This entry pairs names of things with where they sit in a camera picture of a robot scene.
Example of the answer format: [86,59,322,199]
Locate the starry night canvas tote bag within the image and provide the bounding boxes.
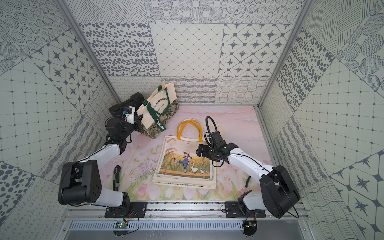
[153,169,217,190]

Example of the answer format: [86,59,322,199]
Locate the yellow handled white bag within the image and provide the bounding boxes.
[157,119,214,181]

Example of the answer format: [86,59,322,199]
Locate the green handled exhibition tote bag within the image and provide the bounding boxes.
[137,82,179,139]

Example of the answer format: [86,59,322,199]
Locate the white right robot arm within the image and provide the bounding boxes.
[196,131,301,219]

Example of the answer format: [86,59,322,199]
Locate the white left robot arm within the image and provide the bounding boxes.
[58,114,143,209]

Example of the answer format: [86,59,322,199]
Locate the black plastic tool case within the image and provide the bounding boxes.
[109,93,145,117]

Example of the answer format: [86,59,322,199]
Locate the pink floral table mat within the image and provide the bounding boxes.
[100,106,272,201]

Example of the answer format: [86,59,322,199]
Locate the right circuit board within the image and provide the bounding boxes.
[243,220,258,236]

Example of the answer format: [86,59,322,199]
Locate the circuit board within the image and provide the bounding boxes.
[243,220,258,236]
[113,222,129,237]

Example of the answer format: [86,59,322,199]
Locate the left circuit board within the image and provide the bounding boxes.
[113,222,129,237]

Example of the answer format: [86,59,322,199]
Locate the black corrugated cable hose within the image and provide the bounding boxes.
[205,115,219,136]

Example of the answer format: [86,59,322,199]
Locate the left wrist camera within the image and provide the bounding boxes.
[123,106,136,125]

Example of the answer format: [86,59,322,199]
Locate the blue handled pliers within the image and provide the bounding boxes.
[245,176,252,188]

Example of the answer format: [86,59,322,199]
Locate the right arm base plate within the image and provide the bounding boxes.
[224,202,266,218]

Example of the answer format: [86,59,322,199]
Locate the aluminium mounting rail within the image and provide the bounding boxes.
[59,199,307,221]

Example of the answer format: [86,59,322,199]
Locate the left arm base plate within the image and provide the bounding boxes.
[105,202,148,219]

